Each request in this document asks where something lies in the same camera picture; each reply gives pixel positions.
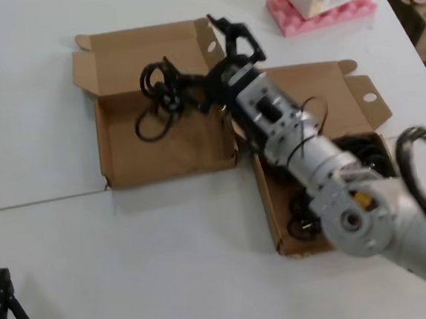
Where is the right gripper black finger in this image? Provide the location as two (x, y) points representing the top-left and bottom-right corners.
(160, 53), (218, 115)
(205, 9), (268, 68)

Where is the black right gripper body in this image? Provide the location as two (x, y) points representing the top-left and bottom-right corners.
(201, 52), (268, 112)

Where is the empty open cardboard box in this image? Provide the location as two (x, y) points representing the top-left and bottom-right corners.
(69, 15), (242, 194)

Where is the pink foam pad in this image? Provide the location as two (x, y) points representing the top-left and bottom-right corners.
(265, 0), (380, 39)

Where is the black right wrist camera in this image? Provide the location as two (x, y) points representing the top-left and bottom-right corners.
(254, 93), (283, 123)

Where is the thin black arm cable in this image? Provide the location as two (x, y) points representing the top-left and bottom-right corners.
(281, 95), (334, 162)

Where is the open cardboard box with cords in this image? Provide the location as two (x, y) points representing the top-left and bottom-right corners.
(215, 54), (419, 262)

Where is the tangled black power cord bundle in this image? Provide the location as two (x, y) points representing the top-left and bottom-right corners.
(329, 130), (399, 185)

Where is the black power cord with plug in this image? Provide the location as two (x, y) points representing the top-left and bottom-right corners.
(285, 191), (322, 242)

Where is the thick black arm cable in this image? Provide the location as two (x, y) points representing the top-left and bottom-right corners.
(393, 124), (426, 243)

